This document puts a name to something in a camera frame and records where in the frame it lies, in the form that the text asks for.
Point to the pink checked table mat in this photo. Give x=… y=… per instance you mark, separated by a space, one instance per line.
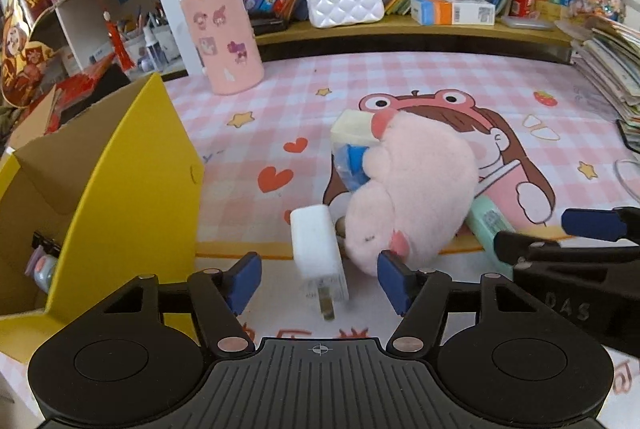
x=280 y=109

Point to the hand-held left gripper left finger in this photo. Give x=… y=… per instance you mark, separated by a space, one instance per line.
x=245 y=281

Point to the black box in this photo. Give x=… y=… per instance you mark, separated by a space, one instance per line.
x=112 y=86

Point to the orange blue medicine box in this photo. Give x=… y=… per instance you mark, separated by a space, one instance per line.
x=450 y=11

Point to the pink sticker cylinder container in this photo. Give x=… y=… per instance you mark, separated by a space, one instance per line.
x=225 y=39

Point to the brown cardboard sheet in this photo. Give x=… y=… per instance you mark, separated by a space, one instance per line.
x=35 y=119

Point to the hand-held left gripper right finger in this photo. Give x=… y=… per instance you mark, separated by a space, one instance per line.
x=395 y=281

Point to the red gold printed bag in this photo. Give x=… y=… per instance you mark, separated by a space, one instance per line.
x=20 y=49

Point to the white side shelf unit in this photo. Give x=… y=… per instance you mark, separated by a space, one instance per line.
x=100 y=9

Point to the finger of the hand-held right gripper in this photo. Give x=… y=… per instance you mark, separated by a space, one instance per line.
x=520 y=249
x=585 y=223

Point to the mint green bottle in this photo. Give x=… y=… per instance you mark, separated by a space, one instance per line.
x=487 y=221

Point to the red tassel ornament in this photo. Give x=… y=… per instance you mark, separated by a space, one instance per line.
x=122 y=51

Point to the stack of books and papers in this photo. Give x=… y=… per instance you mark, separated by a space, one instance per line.
x=610 y=59

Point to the white charger plug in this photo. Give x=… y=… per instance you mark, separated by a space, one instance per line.
x=317 y=249

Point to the pink pig plush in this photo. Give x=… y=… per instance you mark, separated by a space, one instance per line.
x=415 y=189

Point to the red printed paper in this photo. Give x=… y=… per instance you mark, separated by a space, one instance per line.
x=75 y=91

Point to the pen holder with pens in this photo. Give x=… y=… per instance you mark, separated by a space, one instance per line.
x=160 y=46

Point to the yellow cardboard box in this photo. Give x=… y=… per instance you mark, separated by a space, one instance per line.
x=125 y=209

